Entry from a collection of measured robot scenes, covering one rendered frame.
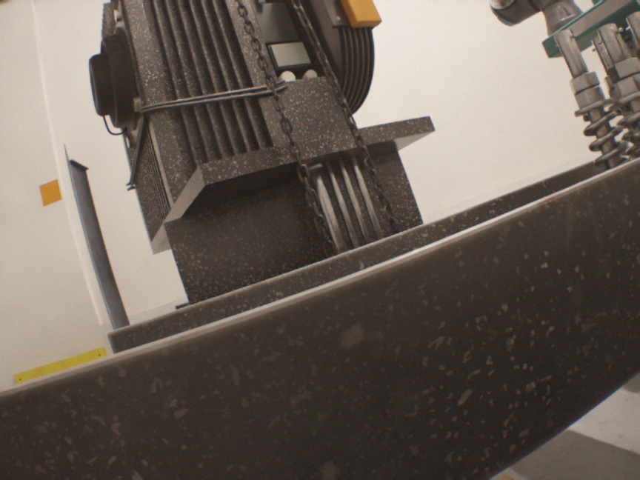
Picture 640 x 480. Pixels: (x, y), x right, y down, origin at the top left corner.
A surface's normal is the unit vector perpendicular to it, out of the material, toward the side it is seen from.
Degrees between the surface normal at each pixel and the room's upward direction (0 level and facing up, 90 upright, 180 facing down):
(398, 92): 90
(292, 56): 90
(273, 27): 90
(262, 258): 90
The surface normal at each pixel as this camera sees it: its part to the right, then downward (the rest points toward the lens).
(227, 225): 0.22, -0.11
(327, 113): 0.41, -0.18
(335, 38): -0.85, 0.28
